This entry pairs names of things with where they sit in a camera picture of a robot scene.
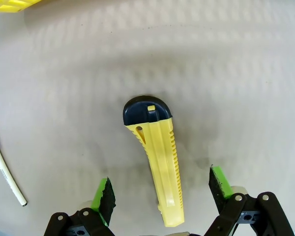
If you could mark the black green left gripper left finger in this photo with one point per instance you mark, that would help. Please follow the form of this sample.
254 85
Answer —
105 204

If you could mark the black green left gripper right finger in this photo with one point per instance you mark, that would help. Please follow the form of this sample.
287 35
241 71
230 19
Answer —
218 189

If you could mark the yellow utility knife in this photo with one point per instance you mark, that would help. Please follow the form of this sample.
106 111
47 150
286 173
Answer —
162 157

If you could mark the yellow plastic shopping basket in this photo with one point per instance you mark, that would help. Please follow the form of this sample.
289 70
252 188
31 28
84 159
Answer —
5 5

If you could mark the white marker with black cap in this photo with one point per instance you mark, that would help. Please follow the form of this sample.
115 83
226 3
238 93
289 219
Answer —
5 169

